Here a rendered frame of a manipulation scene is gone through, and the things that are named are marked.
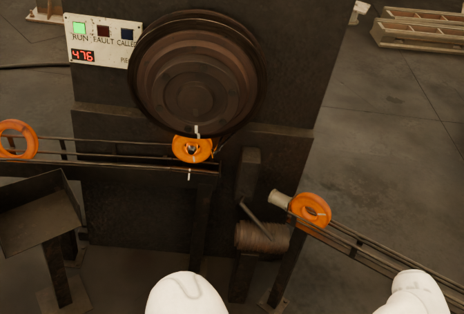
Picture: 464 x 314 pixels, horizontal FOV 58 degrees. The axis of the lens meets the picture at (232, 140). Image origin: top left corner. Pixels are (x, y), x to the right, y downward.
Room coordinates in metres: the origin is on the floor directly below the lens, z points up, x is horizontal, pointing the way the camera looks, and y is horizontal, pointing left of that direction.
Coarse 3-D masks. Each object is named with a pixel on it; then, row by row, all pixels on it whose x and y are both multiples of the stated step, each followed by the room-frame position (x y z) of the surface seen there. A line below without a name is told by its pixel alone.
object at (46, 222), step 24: (0, 192) 0.93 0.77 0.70; (24, 192) 0.97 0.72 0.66; (48, 192) 1.03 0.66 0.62; (72, 192) 0.96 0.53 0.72; (0, 216) 0.90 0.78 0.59; (24, 216) 0.92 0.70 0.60; (48, 216) 0.93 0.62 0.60; (72, 216) 0.94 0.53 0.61; (0, 240) 0.76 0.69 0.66; (24, 240) 0.82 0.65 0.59; (48, 240) 0.89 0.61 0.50; (48, 264) 0.88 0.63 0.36; (48, 288) 0.96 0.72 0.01; (72, 288) 0.98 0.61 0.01; (48, 312) 0.85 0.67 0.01; (72, 312) 0.87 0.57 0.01
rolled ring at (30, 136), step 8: (8, 120) 1.20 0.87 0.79; (16, 120) 1.21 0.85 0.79; (0, 128) 1.18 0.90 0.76; (8, 128) 1.18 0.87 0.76; (16, 128) 1.19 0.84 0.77; (24, 128) 1.19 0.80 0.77; (0, 136) 1.19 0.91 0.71; (24, 136) 1.18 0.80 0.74; (32, 136) 1.18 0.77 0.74; (0, 144) 1.17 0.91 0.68; (32, 144) 1.17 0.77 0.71; (0, 152) 1.14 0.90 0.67; (32, 152) 1.16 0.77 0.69
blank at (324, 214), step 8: (296, 200) 1.10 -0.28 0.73; (304, 200) 1.08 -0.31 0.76; (312, 200) 1.07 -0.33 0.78; (320, 200) 1.08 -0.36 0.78; (296, 208) 1.09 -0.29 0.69; (304, 208) 1.11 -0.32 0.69; (320, 208) 1.05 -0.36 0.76; (328, 208) 1.06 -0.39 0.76; (304, 216) 1.08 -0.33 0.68; (312, 216) 1.09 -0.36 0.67; (320, 216) 1.05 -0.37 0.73; (328, 216) 1.04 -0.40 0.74; (320, 224) 1.04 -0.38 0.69
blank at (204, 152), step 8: (176, 136) 1.20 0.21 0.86; (176, 144) 1.19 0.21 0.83; (184, 144) 1.19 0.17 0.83; (200, 144) 1.20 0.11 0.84; (208, 144) 1.20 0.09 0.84; (176, 152) 1.19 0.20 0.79; (184, 152) 1.19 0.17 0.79; (200, 152) 1.20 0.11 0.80; (208, 152) 1.20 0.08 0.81; (184, 160) 1.19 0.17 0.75; (192, 160) 1.20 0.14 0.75; (200, 160) 1.20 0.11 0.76
